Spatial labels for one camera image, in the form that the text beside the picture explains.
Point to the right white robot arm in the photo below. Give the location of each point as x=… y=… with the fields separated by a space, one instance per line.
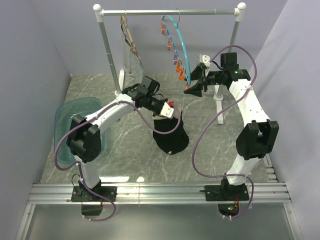
x=259 y=134

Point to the orange clip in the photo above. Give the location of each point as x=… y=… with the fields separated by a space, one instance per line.
x=181 y=75
x=179 y=67

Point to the teal clip hanger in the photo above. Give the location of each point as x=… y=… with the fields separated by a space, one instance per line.
x=185 y=63

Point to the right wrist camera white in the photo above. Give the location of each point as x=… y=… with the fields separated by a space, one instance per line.
x=205 y=59

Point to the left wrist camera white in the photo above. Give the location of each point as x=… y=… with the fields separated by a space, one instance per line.
x=168 y=111

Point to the purple plastic clip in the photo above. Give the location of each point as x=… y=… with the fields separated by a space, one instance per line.
x=175 y=57

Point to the aluminium mounting rail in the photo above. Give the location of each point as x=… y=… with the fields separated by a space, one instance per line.
x=157 y=197

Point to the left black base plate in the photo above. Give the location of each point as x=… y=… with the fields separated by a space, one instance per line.
x=92 y=204

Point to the teal plastic basin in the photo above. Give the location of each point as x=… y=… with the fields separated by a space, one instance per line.
x=63 y=119

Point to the black underwear beige waistband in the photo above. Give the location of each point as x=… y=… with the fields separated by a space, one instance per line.
x=174 y=142

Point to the wooden clothes hanger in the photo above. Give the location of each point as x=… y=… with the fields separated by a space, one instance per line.
x=128 y=39

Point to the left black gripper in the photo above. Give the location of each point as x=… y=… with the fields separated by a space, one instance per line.
x=163 y=101

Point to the grey knitted garment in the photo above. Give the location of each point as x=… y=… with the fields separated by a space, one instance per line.
x=132 y=64

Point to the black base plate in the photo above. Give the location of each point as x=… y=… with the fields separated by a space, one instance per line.
x=228 y=196
x=92 y=204

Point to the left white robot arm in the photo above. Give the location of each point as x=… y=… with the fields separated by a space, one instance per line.
x=85 y=142

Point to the white and silver clothes rack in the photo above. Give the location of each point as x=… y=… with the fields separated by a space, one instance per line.
x=100 y=13

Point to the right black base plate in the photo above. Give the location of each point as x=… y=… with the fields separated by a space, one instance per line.
x=228 y=196

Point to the salmon clip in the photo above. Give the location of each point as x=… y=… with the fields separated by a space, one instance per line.
x=169 y=44
x=163 y=28

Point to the salmon clip far left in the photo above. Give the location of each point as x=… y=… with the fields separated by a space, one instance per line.
x=163 y=28

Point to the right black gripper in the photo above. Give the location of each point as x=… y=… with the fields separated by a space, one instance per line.
x=197 y=74

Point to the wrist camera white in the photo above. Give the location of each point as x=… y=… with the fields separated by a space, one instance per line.
x=205 y=59
x=168 y=111

